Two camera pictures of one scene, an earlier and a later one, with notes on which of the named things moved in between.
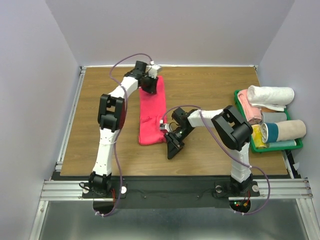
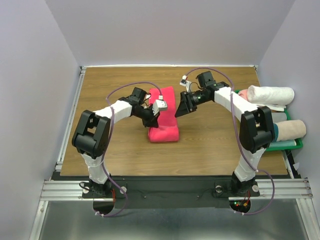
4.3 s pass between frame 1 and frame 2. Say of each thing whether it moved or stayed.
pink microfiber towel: moved
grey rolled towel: stayed
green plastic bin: stayed
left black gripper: moved
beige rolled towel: stayed
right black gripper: moved
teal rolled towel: stayed
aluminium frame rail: stayed
